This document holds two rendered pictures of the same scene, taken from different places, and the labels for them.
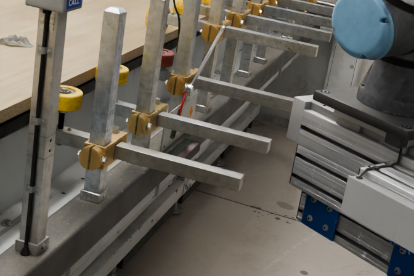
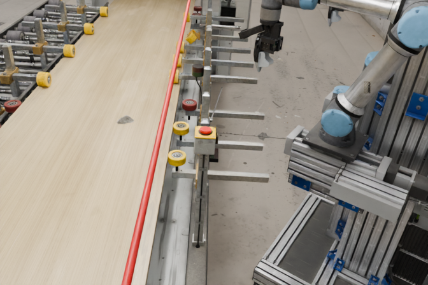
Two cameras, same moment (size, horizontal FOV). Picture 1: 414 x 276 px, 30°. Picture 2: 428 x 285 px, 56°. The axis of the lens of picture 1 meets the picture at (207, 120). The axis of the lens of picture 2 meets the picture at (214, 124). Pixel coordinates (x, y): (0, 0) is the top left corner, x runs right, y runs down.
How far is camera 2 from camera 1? 0.79 m
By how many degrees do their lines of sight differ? 20
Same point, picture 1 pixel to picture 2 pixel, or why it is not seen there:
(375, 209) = (348, 194)
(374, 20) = (345, 124)
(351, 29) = (332, 126)
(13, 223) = (165, 219)
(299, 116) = (290, 145)
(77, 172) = (169, 173)
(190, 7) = (206, 83)
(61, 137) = (179, 175)
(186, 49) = not seen: hidden behind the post
